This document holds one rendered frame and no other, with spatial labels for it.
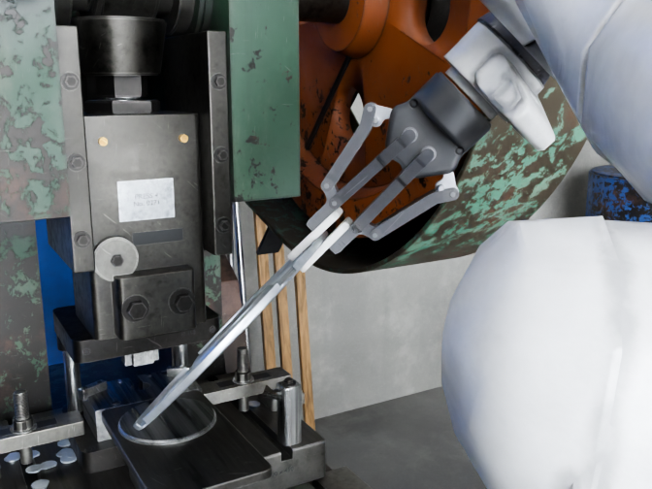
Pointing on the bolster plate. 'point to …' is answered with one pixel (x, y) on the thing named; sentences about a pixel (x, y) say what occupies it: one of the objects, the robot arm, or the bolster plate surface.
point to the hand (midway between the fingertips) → (320, 239)
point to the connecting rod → (121, 46)
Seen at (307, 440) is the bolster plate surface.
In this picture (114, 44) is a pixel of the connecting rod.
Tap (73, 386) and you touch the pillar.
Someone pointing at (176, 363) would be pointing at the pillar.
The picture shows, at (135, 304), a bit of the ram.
